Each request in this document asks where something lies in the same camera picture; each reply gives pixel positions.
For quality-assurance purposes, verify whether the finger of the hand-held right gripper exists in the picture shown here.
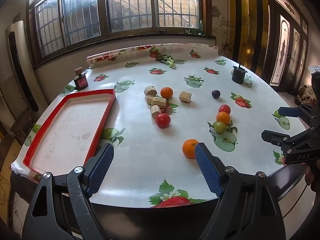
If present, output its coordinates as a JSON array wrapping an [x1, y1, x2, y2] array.
[[278, 104, 320, 128], [262, 130, 307, 148]]

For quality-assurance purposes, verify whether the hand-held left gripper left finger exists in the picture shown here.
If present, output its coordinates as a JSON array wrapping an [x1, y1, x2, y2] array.
[[22, 142, 115, 240]]

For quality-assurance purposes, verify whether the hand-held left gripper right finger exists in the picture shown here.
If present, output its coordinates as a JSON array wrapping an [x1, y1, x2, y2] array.
[[194, 142, 287, 240]]

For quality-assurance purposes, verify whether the orange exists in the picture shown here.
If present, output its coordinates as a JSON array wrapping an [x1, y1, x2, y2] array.
[[182, 139, 199, 159], [216, 111, 231, 125], [160, 87, 174, 99]]

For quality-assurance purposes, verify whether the green tomato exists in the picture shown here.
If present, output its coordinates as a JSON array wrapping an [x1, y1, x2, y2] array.
[[213, 121, 227, 134]]

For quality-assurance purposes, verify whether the red rimmed white tray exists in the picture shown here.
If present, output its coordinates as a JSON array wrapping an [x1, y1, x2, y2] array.
[[22, 89, 117, 175]]

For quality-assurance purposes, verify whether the large cork block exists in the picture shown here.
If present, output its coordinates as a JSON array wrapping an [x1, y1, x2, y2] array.
[[151, 97, 167, 109]]

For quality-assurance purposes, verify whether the person's right hand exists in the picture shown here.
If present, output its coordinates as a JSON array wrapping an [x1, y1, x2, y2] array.
[[304, 162, 317, 186]]

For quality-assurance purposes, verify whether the fruit printed tablecloth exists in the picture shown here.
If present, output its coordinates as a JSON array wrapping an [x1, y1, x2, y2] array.
[[11, 44, 304, 208]]

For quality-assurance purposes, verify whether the plain black motor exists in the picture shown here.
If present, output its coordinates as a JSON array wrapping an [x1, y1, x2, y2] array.
[[231, 62, 248, 84]]

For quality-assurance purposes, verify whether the stained glass door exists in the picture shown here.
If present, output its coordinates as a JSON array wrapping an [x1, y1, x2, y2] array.
[[269, 0, 310, 93]]

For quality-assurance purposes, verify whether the cork cube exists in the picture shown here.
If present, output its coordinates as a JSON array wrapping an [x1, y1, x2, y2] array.
[[178, 91, 192, 103]]

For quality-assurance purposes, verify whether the black motor with red label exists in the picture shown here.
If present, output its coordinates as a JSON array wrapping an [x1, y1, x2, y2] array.
[[73, 67, 89, 91]]

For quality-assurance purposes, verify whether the large cork cylinder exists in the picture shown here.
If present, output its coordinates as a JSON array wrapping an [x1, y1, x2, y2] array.
[[144, 85, 157, 97]]

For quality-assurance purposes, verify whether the green leafy vegetable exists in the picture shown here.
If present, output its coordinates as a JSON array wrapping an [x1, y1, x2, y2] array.
[[155, 54, 177, 69]]

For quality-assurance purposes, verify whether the white standing air conditioner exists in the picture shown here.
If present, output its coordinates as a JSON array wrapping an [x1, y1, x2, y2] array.
[[5, 20, 40, 113]]

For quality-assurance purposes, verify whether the barred window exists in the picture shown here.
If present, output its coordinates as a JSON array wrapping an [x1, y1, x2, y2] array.
[[26, 0, 213, 65]]

